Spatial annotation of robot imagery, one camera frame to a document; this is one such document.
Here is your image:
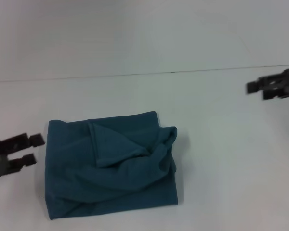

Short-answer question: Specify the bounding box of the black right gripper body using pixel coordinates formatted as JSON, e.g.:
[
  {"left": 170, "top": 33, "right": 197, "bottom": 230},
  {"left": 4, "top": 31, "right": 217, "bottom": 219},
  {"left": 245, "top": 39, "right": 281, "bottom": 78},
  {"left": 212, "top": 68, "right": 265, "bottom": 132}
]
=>
[{"left": 257, "top": 68, "right": 289, "bottom": 98}]

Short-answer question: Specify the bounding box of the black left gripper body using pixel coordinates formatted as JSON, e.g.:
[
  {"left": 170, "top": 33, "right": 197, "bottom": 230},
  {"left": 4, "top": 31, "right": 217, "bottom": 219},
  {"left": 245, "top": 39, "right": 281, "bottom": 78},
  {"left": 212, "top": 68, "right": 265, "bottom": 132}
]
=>
[{"left": 0, "top": 133, "right": 31, "bottom": 181}]

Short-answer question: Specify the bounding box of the blue t-shirt with FREE print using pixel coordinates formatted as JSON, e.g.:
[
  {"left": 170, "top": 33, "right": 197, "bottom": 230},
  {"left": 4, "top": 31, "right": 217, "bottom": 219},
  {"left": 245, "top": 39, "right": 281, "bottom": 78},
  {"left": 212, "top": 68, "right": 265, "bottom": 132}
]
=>
[{"left": 44, "top": 110, "right": 179, "bottom": 221}]

